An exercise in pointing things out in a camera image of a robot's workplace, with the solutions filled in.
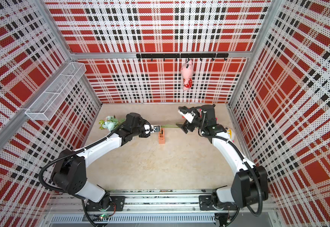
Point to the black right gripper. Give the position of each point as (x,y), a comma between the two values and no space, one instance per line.
(186,125)

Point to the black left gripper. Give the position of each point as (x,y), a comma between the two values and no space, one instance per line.
(144,135)

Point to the white rose bouquet green stems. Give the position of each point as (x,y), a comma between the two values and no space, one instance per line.
(112,123)

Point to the orange tape dispenser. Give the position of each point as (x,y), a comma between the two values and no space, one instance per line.
(161,136)

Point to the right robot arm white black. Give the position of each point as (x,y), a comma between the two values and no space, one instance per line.
(249,188)

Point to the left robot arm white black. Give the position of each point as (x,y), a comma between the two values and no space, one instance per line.
(68,173)

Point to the white blue owl plush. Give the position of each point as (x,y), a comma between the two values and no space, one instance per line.
(231,133)

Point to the pink hanging plush toy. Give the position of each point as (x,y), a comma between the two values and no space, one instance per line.
(187,71)

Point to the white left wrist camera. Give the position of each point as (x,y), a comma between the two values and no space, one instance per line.
(152,128)

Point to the black hook rail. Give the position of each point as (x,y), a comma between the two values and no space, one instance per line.
(183,56)

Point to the white wire mesh basket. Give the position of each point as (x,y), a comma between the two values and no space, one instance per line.
(49,101)

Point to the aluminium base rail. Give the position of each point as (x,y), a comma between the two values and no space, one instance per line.
(148,207)

